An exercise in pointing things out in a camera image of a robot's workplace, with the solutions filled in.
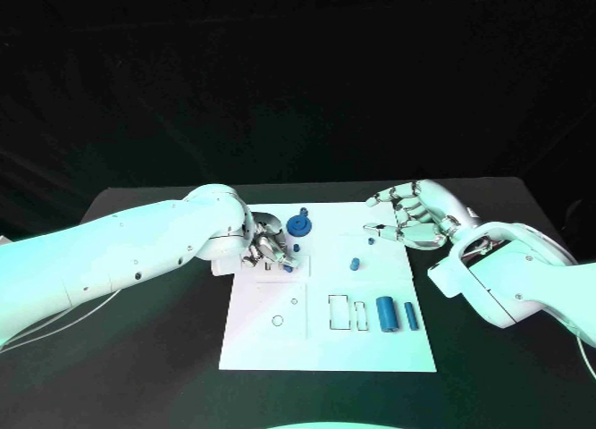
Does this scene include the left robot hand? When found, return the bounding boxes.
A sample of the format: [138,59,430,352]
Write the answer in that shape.
[240,211,299,273]

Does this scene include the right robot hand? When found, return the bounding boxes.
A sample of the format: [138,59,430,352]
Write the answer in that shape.
[363,179,482,252]

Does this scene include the white task board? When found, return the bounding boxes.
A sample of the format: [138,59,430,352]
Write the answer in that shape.
[217,201,438,373]

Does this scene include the blue gear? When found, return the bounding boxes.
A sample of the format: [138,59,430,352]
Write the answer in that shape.
[286,214,314,238]

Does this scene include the thin blue cylinder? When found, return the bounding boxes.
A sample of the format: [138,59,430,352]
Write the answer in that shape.
[403,301,420,332]

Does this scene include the large blue cylinder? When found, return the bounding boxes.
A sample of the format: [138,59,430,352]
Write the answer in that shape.
[374,296,399,333]

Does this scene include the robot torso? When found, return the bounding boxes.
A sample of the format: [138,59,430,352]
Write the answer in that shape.
[265,421,406,429]

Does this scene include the white cable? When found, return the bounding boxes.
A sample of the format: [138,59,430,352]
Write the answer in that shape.
[574,334,596,393]
[0,288,122,353]
[1,306,72,346]

